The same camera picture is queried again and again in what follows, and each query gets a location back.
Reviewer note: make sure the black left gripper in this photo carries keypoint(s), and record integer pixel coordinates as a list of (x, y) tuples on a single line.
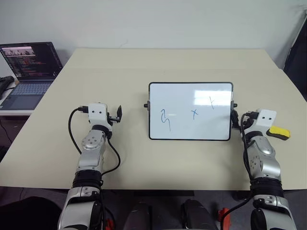
[(110, 118)]

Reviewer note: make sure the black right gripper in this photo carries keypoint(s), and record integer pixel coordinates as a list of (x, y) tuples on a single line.
[(243, 123)]

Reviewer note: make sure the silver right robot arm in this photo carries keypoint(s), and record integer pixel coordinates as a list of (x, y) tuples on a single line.
[(262, 155)]

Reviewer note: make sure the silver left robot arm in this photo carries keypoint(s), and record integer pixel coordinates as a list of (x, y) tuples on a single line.
[(92, 153)]

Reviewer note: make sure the yellow and black eraser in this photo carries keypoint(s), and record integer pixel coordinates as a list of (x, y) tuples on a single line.
[(279, 132)]

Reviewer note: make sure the black-framed whiteboard with stand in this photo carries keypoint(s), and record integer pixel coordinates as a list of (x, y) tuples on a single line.
[(189, 111)]

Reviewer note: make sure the open grey laptop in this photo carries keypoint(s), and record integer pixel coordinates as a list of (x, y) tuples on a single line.
[(28, 69)]

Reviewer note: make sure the large red-orange plastic part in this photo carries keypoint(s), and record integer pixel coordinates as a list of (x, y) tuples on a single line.
[(225, 219)]

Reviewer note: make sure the dark rounded shape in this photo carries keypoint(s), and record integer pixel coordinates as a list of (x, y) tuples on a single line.
[(197, 214)]

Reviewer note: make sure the small red-orange plastic part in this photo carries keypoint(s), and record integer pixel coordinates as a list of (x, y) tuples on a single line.
[(109, 224)]

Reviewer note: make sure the black device beside laptop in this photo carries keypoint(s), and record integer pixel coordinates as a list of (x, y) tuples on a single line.
[(5, 85)]

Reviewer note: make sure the large dark rounded mass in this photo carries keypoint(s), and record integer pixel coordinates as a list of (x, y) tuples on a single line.
[(26, 214)]

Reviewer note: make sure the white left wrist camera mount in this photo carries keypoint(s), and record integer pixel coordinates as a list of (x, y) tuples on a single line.
[(97, 112)]

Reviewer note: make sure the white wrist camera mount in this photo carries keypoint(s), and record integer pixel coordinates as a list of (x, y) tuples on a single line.
[(97, 112), (265, 118)]

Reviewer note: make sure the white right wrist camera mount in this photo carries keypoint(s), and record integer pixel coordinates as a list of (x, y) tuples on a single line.
[(265, 118)]

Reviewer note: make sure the dark panel by wall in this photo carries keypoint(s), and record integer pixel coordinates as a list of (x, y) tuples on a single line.
[(296, 55)]

